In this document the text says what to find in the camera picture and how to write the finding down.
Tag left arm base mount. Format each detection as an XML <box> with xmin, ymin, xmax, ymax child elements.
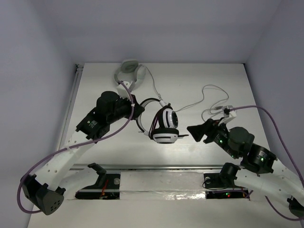
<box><xmin>75</xmin><ymin>163</ymin><xmax>121</xmax><ymax>200</ymax></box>

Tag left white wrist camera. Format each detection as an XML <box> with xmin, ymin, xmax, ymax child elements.
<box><xmin>116</xmin><ymin>81</ymin><xmax>133</xmax><ymax>100</ymax></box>

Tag black and white headphones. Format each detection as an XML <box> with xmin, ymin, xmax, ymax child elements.
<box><xmin>136</xmin><ymin>98</ymin><xmax>189</xmax><ymax>144</ymax></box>

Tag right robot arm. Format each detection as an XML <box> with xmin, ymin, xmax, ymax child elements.
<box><xmin>187</xmin><ymin>119</ymin><xmax>304</xmax><ymax>221</ymax></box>

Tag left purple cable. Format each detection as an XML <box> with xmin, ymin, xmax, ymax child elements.
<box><xmin>16</xmin><ymin>81</ymin><xmax>135</xmax><ymax>214</ymax></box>

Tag white foam block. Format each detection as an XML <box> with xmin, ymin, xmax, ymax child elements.
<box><xmin>119</xmin><ymin>171</ymin><xmax>206</xmax><ymax>200</ymax></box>

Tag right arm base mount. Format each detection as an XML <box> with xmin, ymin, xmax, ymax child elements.
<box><xmin>202</xmin><ymin>163</ymin><xmax>252</xmax><ymax>200</ymax></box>

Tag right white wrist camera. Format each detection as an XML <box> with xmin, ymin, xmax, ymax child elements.
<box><xmin>219</xmin><ymin>105</ymin><xmax>237</xmax><ymax>125</ymax></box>

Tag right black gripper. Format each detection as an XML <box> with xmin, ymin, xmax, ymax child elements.
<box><xmin>187</xmin><ymin>116</ymin><xmax>238</xmax><ymax>158</ymax></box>

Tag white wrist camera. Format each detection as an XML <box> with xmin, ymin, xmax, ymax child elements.
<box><xmin>116</xmin><ymin>81</ymin><xmax>133</xmax><ymax>100</ymax></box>
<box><xmin>219</xmin><ymin>105</ymin><xmax>237</xmax><ymax>125</ymax></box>

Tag aluminium rail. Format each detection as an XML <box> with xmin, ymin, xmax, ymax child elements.
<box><xmin>71</xmin><ymin>163</ymin><xmax>243</xmax><ymax>171</ymax></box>

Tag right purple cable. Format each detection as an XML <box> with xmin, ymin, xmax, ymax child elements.
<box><xmin>234</xmin><ymin>105</ymin><xmax>304</xmax><ymax>221</ymax></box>

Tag purple cable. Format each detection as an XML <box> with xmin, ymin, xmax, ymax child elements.
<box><xmin>16</xmin><ymin>81</ymin><xmax>135</xmax><ymax>214</ymax></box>
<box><xmin>234</xmin><ymin>105</ymin><xmax>304</xmax><ymax>221</ymax></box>

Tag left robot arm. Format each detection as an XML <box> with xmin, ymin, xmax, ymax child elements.
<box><xmin>17</xmin><ymin>91</ymin><xmax>144</xmax><ymax>215</ymax></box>

